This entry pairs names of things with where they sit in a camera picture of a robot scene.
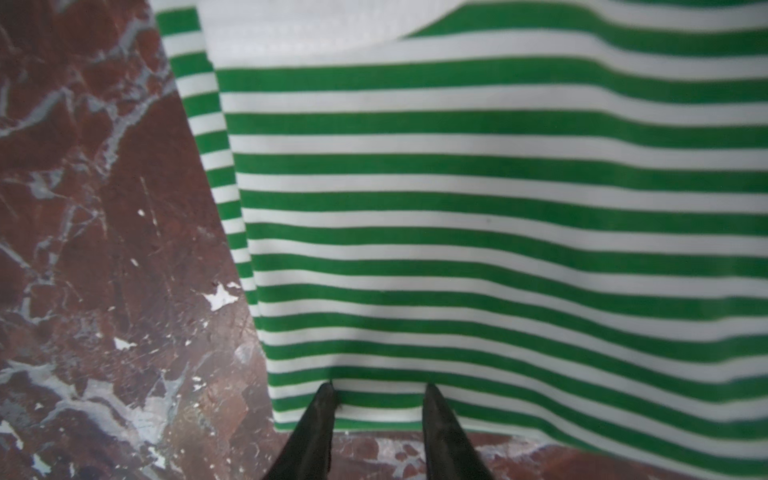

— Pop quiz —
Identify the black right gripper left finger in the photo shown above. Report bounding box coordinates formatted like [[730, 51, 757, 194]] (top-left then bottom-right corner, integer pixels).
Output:
[[263, 382, 338, 480]]

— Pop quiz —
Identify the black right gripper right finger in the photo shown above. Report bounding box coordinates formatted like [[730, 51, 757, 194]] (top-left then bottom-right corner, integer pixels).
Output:
[[422, 384, 494, 480]]

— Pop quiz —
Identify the green striped tank top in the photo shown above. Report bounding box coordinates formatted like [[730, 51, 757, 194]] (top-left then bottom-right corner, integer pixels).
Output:
[[151, 1, 767, 479]]

